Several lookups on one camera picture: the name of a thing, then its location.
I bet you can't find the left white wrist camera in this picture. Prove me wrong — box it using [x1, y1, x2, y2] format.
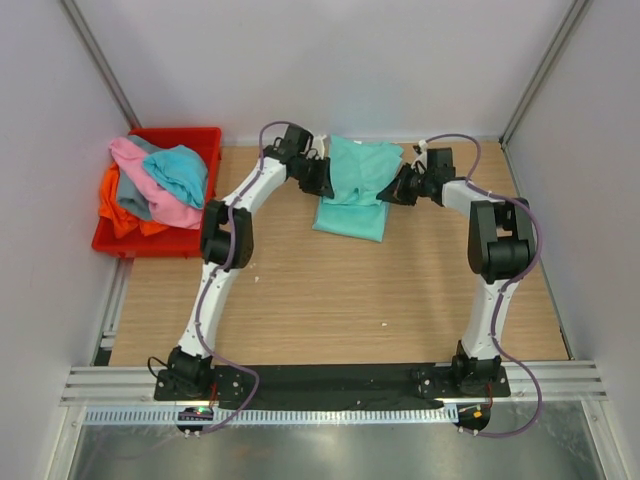
[307, 134, 328, 159]

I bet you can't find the teal green t shirt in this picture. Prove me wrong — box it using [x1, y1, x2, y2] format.
[313, 135, 403, 242]

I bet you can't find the sky blue t shirt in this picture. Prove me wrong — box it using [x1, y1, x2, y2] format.
[142, 145, 208, 209]

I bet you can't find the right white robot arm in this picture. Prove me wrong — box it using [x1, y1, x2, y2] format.
[378, 142, 537, 396]

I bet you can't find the corner aluminium post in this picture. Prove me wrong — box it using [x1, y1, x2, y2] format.
[499, 0, 592, 148]
[59, 0, 141, 129]

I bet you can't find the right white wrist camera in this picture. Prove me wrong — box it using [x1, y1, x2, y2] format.
[411, 140, 428, 174]

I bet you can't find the grey t shirt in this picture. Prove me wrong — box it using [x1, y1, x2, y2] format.
[116, 135, 160, 221]

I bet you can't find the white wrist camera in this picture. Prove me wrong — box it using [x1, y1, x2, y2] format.
[411, 140, 428, 174]
[307, 134, 328, 159]

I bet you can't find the orange t shirt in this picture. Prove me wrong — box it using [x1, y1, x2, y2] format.
[99, 162, 168, 239]

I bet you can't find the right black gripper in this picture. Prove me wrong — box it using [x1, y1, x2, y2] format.
[377, 163, 434, 207]

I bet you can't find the pink t shirt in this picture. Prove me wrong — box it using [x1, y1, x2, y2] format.
[109, 137, 202, 230]

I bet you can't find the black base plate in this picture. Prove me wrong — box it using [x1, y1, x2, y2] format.
[154, 363, 511, 412]

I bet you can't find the red plastic bin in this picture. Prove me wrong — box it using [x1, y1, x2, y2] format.
[92, 127, 221, 258]

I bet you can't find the aluminium frame rail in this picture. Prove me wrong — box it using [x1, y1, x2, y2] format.
[60, 367, 156, 406]

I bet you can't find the right corner aluminium post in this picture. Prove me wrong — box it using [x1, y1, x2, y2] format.
[499, 0, 592, 148]

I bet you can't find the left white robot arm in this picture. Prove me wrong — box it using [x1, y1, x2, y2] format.
[157, 121, 334, 400]

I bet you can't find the slotted cable duct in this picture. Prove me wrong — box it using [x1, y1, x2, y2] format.
[83, 405, 458, 427]

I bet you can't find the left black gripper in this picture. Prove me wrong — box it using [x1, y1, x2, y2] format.
[291, 155, 335, 198]

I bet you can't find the left corner aluminium post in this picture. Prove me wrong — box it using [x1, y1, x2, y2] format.
[59, 0, 141, 129]

